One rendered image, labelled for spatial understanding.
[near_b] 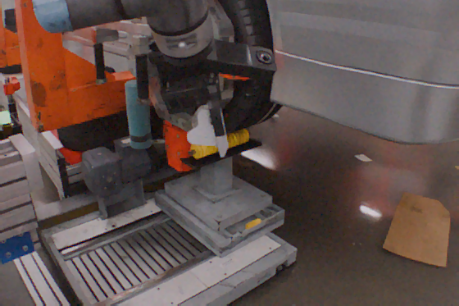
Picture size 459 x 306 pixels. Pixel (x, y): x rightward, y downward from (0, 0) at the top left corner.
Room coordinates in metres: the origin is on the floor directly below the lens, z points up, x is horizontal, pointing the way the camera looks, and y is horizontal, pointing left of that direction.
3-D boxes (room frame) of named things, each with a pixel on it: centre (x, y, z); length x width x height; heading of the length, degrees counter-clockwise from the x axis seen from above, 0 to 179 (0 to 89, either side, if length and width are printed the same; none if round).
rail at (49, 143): (2.49, 1.56, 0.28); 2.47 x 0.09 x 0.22; 40
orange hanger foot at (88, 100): (1.71, 0.53, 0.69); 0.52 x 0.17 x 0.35; 130
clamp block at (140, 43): (1.08, 0.22, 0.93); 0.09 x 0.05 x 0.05; 130
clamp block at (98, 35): (1.35, 0.44, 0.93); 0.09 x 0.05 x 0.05; 130
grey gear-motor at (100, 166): (1.52, 0.44, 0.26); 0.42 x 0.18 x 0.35; 130
